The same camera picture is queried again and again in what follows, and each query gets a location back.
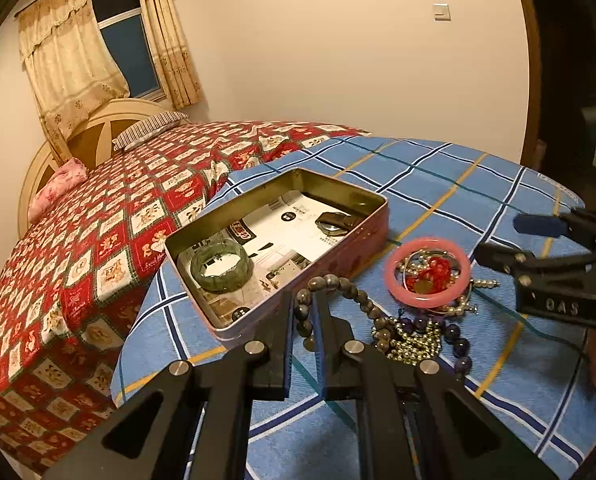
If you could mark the brown wooden door frame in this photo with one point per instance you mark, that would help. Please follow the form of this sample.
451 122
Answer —
533 149

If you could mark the window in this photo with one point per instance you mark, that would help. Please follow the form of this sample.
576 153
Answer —
121 25

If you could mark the red knot charm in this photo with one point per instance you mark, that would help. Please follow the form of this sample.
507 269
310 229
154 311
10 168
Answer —
428 275

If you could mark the pink folded blanket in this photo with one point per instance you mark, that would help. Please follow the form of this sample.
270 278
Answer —
64 179

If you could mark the dark watch in tin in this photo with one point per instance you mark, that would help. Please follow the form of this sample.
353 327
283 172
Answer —
337 223

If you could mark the cream wooden headboard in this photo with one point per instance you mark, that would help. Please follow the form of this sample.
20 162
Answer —
91 142

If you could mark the left beige curtain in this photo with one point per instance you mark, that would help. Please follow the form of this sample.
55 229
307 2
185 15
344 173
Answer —
70 69

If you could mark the paper leaflet in tin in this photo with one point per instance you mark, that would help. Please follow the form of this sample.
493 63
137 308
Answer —
281 239

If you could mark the pink metal tin box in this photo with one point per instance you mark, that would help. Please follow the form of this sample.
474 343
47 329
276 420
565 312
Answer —
345 259

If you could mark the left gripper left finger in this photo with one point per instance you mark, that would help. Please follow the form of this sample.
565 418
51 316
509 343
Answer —
190 421

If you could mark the striped pillow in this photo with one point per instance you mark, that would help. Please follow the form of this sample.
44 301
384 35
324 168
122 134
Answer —
144 129

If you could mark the beige curtain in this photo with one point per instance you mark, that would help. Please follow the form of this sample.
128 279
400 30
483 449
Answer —
169 52
70 69

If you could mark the right beige curtain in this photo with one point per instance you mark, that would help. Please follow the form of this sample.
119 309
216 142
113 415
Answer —
169 52

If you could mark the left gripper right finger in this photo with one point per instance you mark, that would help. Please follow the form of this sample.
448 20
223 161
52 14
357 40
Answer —
414 422

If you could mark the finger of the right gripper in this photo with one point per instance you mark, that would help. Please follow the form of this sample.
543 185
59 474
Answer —
578 225
515 262

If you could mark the pink bangle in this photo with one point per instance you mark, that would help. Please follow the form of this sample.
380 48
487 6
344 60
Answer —
393 278

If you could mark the white wall switch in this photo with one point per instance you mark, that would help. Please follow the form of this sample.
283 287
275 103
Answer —
442 12

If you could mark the red patterned bed quilt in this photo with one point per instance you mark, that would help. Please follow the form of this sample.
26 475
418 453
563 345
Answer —
71 288

